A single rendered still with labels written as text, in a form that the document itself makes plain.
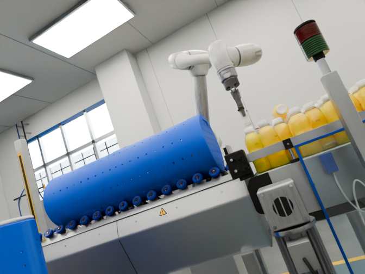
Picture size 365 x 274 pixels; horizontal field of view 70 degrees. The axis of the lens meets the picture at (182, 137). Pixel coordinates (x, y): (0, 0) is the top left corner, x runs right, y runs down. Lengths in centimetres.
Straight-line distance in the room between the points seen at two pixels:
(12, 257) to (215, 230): 69
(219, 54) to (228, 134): 274
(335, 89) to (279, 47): 338
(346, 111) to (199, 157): 54
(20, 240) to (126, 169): 46
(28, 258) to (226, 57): 112
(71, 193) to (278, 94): 322
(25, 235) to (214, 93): 348
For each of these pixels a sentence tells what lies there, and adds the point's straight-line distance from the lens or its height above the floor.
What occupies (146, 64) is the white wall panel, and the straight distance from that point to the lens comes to 470.
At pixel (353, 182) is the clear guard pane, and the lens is 93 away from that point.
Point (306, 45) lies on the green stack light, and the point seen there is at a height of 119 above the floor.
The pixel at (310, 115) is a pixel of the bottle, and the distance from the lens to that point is 106.
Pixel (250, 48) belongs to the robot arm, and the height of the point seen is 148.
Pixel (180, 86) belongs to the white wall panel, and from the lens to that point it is 432.
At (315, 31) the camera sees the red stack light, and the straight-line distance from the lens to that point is 86.
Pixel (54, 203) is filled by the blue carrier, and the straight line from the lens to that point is 145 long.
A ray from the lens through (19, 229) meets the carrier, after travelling 103.
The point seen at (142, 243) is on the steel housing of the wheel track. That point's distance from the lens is 123.
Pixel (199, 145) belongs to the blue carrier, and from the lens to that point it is 106.
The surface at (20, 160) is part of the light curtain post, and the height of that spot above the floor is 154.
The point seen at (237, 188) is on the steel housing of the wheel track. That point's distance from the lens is 105.
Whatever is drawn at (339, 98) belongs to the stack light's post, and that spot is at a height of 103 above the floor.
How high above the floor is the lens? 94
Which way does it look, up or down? 11 degrees up
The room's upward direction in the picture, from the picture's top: 20 degrees counter-clockwise
